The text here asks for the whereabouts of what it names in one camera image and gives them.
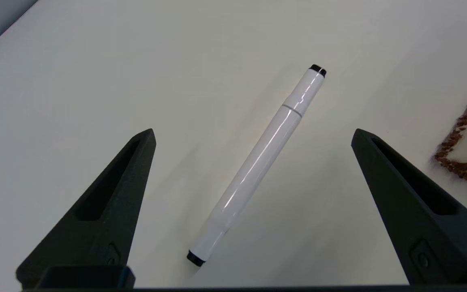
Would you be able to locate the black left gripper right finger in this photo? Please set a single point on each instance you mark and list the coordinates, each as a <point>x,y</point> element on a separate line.
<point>428,219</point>

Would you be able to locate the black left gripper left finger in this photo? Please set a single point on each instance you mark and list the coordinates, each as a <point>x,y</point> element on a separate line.
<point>108,219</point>

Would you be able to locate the white marker with black caps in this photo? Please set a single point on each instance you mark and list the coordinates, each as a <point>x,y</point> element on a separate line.
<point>266,150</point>

